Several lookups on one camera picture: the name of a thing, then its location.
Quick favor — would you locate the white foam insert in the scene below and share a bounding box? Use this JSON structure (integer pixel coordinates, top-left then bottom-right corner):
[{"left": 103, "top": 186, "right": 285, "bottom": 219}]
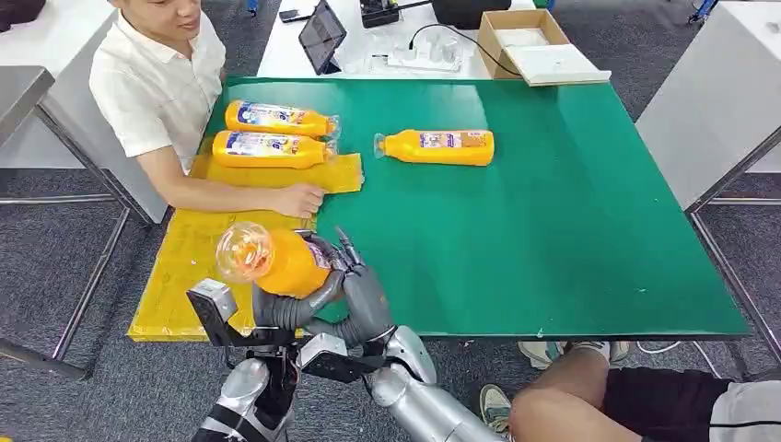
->
[{"left": 494, "top": 28, "right": 551, "bottom": 48}]

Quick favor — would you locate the white floor cable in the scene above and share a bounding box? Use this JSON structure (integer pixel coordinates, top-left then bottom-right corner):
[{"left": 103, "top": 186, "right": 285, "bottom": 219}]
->
[{"left": 635, "top": 340, "right": 728, "bottom": 380}]

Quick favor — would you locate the green table mat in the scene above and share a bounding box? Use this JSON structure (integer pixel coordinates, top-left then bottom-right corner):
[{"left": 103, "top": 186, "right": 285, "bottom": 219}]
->
[{"left": 204, "top": 76, "right": 751, "bottom": 341}]

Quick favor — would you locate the grey sneaker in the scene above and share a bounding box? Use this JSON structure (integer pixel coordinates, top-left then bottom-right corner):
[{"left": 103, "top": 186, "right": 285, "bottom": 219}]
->
[{"left": 478, "top": 384, "right": 514, "bottom": 436}]

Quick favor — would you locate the orange drink bottle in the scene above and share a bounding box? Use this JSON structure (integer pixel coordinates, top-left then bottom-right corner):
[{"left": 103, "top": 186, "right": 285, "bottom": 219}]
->
[
  {"left": 225, "top": 99, "right": 341, "bottom": 139},
  {"left": 215, "top": 221, "right": 334, "bottom": 300},
  {"left": 212, "top": 130, "right": 338, "bottom": 170},
  {"left": 373, "top": 128, "right": 496, "bottom": 168}
]

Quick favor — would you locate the yellow sheet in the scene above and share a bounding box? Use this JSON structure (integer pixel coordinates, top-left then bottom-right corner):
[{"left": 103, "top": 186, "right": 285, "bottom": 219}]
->
[{"left": 126, "top": 136, "right": 366, "bottom": 343}]

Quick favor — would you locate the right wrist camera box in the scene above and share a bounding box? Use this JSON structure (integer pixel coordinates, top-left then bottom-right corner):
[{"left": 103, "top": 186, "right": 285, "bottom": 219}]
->
[{"left": 297, "top": 332, "right": 389, "bottom": 386}]

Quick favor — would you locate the black cable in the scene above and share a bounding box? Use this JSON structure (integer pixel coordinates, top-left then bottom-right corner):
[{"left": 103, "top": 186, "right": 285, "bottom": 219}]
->
[{"left": 407, "top": 23, "right": 523, "bottom": 77}]

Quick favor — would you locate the black device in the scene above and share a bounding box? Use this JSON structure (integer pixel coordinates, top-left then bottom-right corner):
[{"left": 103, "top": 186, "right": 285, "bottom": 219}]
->
[{"left": 359, "top": 0, "right": 401, "bottom": 29}]

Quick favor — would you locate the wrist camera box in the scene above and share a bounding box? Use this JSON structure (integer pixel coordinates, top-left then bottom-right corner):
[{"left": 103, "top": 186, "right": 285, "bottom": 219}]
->
[
  {"left": 297, "top": 332, "right": 389, "bottom": 386},
  {"left": 185, "top": 278, "right": 297, "bottom": 350}
]

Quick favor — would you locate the black bag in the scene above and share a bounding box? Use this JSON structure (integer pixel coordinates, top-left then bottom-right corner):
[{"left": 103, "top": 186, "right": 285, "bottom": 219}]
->
[{"left": 431, "top": 0, "right": 512, "bottom": 30}]

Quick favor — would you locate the white table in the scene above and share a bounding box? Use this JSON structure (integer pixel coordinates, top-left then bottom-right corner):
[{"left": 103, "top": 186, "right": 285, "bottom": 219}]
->
[
  {"left": 634, "top": 1, "right": 781, "bottom": 212},
  {"left": 0, "top": 0, "right": 169, "bottom": 224},
  {"left": 257, "top": 0, "right": 608, "bottom": 80}
]

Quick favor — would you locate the person's right hand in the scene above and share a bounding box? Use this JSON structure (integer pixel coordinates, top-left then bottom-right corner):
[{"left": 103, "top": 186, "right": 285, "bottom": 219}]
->
[{"left": 268, "top": 182, "right": 326, "bottom": 219}]

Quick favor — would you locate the person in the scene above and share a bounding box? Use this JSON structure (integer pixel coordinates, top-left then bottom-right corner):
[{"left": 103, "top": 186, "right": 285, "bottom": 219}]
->
[
  {"left": 88, "top": 0, "right": 326, "bottom": 219},
  {"left": 509, "top": 346, "right": 781, "bottom": 442}
]

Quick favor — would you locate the cardboard box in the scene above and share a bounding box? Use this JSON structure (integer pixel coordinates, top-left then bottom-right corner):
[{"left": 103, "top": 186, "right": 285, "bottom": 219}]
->
[{"left": 476, "top": 8, "right": 612, "bottom": 87}]

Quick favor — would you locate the steel table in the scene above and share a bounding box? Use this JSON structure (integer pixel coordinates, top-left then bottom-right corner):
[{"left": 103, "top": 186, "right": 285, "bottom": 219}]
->
[{"left": 0, "top": 64, "right": 131, "bottom": 379}]

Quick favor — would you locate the white power strip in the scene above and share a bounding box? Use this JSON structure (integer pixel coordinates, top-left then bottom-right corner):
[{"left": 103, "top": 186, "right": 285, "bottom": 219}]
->
[{"left": 387, "top": 33, "right": 461, "bottom": 73}]

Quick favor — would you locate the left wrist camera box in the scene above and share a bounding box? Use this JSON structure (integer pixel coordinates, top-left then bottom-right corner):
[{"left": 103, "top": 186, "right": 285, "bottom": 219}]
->
[{"left": 185, "top": 278, "right": 297, "bottom": 350}]

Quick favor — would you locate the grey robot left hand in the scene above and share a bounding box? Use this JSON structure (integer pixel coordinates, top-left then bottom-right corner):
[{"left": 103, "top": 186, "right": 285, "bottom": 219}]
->
[{"left": 251, "top": 270, "right": 347, "bottom": 334}]

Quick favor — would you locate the black tablet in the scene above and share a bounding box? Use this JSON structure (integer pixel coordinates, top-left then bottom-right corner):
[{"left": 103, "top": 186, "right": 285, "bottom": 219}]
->
[{"left": 297, "top": 0, "right": 348, "bottom": 76}]

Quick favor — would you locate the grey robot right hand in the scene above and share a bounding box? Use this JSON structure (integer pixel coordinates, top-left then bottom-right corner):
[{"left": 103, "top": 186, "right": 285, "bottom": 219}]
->
[{"left": 301, "top": 227, "right": 398, "bottom": 349}]

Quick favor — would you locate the white flat board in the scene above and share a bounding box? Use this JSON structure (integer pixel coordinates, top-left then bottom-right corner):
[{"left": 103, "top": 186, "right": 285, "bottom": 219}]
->
[{"left": 505, "top": 43, "right": 612, "bottom": 87}]

